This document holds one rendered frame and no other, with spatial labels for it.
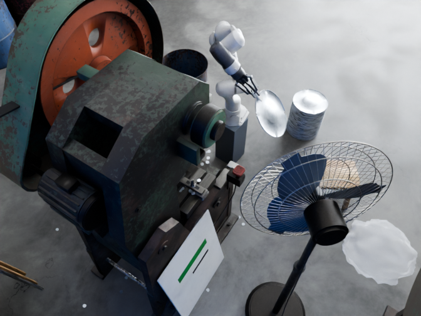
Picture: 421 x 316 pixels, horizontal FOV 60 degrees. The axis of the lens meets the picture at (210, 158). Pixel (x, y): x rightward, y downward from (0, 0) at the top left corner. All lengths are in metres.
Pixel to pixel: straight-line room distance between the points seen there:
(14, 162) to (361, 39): 3.84
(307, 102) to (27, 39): 2.22
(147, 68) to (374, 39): 3.46
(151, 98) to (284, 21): 3.38
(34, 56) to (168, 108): 0.55
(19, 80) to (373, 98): 3.16
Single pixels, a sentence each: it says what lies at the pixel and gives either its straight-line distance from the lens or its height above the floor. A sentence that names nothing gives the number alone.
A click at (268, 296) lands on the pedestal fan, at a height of 0.04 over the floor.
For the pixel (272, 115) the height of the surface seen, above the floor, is 0.94.
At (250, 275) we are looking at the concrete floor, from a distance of 2.66.
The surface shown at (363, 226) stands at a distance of 2.80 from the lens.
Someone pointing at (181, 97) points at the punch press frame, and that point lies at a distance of 1.45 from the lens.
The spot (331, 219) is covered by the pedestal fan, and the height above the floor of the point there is 1.38.
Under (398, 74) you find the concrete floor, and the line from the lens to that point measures 4.30.
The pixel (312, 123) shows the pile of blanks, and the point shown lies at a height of 0.22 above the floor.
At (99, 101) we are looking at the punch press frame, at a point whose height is 1.50.
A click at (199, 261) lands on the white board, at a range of 2.35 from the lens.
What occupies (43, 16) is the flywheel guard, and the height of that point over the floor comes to 1.71.
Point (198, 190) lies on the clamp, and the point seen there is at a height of 0.76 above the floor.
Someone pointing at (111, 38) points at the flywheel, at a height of 1.45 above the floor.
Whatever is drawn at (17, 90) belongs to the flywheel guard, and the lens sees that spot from 1.67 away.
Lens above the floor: 2.51
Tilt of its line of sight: 53 degrees down
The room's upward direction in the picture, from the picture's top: 1 degrees counter-clockwise
